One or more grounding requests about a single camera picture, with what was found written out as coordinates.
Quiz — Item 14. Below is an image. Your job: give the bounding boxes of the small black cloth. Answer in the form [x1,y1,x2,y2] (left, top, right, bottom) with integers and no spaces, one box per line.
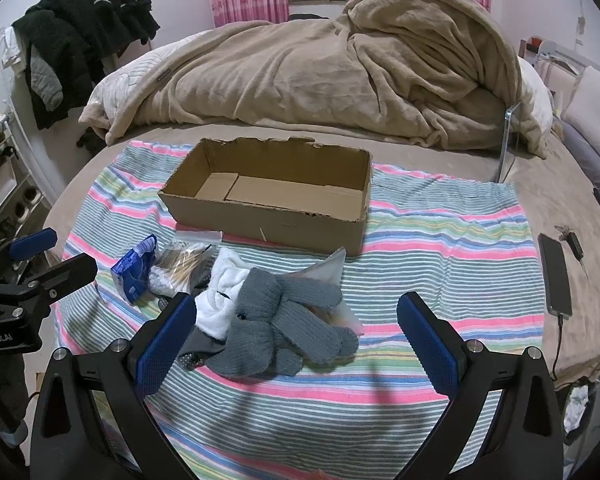
[75,127,106,153]

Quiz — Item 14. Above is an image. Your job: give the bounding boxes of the clear plastic bag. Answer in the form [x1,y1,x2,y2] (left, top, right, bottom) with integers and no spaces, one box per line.
[300,246,363,336]

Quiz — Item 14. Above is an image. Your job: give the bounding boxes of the white flower pattern pillow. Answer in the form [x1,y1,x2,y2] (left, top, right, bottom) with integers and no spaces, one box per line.
[562,65,600,171]

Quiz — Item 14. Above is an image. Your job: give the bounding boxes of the plain white pillow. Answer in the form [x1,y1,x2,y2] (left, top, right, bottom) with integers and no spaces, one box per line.
[517,57,553,136]

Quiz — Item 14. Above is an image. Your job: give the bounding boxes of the dark bin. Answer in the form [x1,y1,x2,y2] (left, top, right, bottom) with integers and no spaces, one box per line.
[555,375,600,446]

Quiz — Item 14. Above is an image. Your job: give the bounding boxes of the white fluffy cloth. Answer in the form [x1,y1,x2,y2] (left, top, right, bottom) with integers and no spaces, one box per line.
[194,247,253,343]

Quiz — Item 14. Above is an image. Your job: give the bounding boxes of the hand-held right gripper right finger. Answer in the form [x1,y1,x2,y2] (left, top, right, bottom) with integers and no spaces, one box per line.
[396,291,566,480]

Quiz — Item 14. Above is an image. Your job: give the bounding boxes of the bag of wooden cotton swabs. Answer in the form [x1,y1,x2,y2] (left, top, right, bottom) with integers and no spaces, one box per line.
[152,241,218,293]

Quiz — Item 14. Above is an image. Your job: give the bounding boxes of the cream embossed quilt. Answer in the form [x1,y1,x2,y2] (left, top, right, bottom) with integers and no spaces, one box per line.
[82,40,191,126]

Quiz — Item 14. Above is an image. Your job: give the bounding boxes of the black smartphone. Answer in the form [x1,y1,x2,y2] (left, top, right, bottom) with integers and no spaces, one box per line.
[537,232,574,317]

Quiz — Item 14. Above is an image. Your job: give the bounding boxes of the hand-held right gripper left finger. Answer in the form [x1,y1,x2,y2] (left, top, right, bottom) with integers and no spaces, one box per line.
[29,291,198,480]

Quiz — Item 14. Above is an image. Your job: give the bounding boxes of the grey sock with dots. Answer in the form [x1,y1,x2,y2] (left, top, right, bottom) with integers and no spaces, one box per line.
[177,332,227,373]

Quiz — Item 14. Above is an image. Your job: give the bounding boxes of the grey bed headboard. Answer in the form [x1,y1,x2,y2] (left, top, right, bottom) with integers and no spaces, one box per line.
[517,35,600,91]

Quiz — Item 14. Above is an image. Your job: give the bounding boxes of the grey pillow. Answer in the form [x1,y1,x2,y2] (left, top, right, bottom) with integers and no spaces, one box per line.
[560,117,600,206]

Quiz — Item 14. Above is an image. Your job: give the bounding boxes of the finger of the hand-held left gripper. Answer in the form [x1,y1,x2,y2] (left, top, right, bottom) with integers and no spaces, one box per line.
[10,253,99,306]
[0,227,58,281]

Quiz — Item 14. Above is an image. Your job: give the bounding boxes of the bag of white beads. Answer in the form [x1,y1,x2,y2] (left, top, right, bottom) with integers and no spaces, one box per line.
[111,235,191,304]

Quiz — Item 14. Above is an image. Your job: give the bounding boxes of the black phone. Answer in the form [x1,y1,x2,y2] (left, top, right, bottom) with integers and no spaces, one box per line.
[495,100,523,184]

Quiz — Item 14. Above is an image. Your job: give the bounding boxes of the brown cardboard box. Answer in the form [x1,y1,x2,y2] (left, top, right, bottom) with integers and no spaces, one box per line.
[157,136,373,257]

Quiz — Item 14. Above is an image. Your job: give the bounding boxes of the grey storage rack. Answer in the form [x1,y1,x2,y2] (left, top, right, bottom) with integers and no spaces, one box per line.
[0,110,46,261]

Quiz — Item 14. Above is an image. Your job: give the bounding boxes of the black clothes hanging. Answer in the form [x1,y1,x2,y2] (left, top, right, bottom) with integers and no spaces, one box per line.
[12,0,161,131]

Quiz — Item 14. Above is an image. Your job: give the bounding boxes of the bed with brown sheet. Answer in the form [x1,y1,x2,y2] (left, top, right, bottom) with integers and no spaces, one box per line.
[42,25,600,396]

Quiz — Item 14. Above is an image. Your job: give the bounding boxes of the beige fleece blanket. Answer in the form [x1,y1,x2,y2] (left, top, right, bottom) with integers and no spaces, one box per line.
[77,0,548,161]

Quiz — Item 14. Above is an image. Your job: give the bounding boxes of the striped pastel towel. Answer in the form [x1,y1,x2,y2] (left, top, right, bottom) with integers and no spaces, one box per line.
[50,140,546,480]

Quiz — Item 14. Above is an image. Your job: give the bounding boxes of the black phone cable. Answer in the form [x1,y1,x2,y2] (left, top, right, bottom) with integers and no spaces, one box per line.
[550,314,567,383]

